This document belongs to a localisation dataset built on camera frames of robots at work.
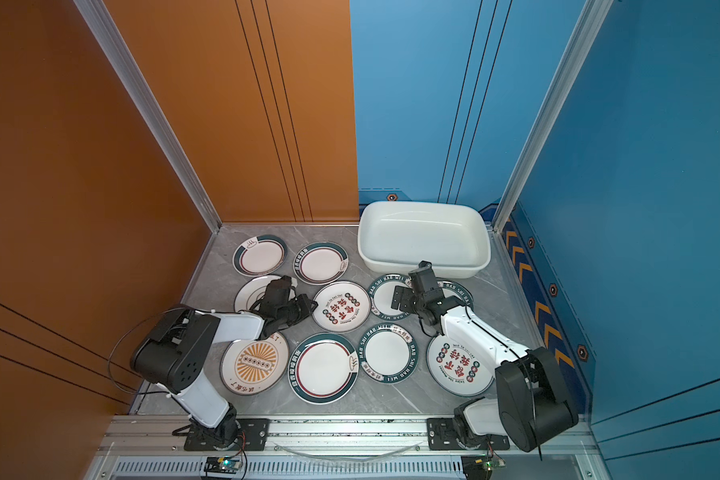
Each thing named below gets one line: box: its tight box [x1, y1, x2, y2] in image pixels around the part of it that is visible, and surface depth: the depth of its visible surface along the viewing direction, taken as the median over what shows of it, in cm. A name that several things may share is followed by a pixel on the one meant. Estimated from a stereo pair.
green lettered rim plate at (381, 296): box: [369, 273, 413, 321], surface depth 102 cm
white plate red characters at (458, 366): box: [426, 335, 495, 397], surface depth 85 cm
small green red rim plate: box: [232, 234, 288, 277], surface depth 112 cm
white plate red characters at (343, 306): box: [312, 280, 372, 333], surface depth 98 cm
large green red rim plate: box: [293, 242, 349, 286], surface depth 111 cm
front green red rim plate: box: [287, 333, 360, 405], surface depth 85 cm
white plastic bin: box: [358, 201, 491, 279], surface depth 118 cm
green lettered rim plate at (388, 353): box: [358, 322, 419, 385], surface depth 88 cm
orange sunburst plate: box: [220, 333, 290, 396], surface depth 86 cm
